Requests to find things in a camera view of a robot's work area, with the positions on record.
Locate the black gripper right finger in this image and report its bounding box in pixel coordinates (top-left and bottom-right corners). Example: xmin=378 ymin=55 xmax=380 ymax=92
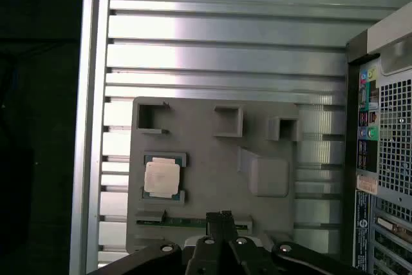
xmin=221 ymin=211 xmax=368 ymax=275

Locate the silver square CPU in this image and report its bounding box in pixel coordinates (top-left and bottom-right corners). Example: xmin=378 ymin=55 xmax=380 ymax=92
xmin=143 ymin=155 xmax=183 ymax=199

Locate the black open PC case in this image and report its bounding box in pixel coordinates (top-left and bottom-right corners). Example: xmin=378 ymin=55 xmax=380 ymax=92
xmin=344 ymin=7 xmax=412 ymax=275

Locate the grey plastic parts rack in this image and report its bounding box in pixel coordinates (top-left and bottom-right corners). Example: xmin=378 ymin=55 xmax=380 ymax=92
xmin=124 ymin=96 xmax=300 ymax=256

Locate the green RAM stick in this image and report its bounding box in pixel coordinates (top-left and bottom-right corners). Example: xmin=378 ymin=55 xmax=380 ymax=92
xmin=136 ymin=216 xmax=250 ymax=228

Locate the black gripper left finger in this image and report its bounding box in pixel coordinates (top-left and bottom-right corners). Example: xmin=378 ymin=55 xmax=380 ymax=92
xmin=106 ymin=212 xmax=226 ymax=275

